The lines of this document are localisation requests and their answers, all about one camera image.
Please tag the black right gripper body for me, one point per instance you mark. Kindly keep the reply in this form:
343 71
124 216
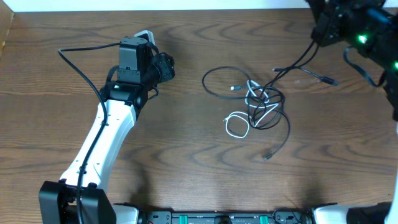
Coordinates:
324 28

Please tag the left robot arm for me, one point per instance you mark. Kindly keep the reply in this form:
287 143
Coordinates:
80 194

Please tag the clear tape scrap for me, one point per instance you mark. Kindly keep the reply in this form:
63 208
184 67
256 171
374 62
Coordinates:
307 81

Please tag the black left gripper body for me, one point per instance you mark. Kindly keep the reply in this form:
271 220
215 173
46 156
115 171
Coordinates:
166 66

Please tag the cardboard box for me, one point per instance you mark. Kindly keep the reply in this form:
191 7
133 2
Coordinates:
6 19

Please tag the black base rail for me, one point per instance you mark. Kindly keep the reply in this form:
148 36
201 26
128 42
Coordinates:
233 217

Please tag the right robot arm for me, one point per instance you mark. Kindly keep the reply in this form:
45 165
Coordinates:
372 31

